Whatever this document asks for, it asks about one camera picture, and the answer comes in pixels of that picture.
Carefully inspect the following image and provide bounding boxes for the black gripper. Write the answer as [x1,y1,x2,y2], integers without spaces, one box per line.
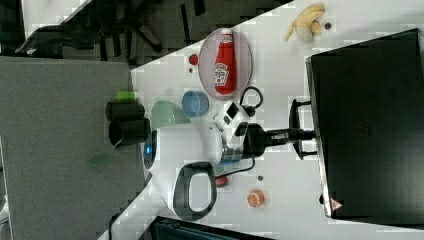
[242,123,315,159]

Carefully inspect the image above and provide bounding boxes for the black toaster oven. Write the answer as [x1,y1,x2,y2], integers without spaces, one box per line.
[305,29,424,229]

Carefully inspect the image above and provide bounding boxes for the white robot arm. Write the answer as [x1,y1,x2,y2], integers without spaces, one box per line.
[143,122,315,221]

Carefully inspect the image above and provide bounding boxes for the orange slice toy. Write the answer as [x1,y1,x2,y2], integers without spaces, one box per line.
[247,190,265,208]

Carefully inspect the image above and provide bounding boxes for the red tomato toy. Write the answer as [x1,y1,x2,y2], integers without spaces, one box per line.
[216,177,228,188]

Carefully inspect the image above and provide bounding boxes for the red ketchup bottle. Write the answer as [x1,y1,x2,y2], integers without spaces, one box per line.
[214,29,237,95]

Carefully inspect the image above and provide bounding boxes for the grey round plate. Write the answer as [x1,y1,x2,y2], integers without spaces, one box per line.
[198,28,252,101]

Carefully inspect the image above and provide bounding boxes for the peeled banana toy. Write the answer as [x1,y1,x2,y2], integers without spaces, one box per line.
[284,3,325,44]

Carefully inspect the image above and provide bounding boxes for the small red toy fruit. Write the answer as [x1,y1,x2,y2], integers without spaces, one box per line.
[189,54,199,66]

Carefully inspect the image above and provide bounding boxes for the green mug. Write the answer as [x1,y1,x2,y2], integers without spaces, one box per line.
[150,101,190,129]

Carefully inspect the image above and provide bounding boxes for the dark blue bin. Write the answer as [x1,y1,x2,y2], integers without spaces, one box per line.
[150,217,273,240]

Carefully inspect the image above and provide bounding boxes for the black cylinder lower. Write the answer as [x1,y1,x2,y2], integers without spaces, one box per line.
[109,118,151,146]

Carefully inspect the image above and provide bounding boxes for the black cylinder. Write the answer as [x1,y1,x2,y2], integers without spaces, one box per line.
[105,102,145,121]
[109,118,151,146]

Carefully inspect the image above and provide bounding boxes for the black cylinder upper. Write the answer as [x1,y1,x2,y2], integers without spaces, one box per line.
[105,102,145,121]

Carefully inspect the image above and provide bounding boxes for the black office chair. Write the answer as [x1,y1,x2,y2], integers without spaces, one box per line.
[15,0,162,54]

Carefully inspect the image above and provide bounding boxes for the grey partition panel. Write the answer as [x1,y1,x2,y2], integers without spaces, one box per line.
[0,57,143,240]

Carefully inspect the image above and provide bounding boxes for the black camera cable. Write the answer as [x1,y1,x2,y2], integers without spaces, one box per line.
[239,85,264,118]

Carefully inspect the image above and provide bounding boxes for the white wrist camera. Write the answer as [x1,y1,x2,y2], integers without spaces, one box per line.
[214,100,249,129]

